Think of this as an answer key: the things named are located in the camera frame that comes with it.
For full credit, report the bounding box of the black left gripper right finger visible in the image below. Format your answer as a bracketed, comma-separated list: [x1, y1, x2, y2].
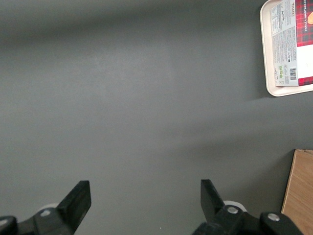
[192, 179, 261, 235]

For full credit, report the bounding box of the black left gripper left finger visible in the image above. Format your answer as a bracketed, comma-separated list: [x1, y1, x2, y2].
[17, 180, 92, 235]

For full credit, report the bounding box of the beige plastic tray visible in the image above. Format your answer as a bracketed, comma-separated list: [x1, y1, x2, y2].
[259, 0, 313, 97]

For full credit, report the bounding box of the wooden two-drawer cabinet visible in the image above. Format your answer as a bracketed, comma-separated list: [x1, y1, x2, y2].
[281, 149, 313, 235]

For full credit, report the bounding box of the red tartan shortbread box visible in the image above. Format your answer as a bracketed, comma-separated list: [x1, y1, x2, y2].
[269, 0, 313, 87]

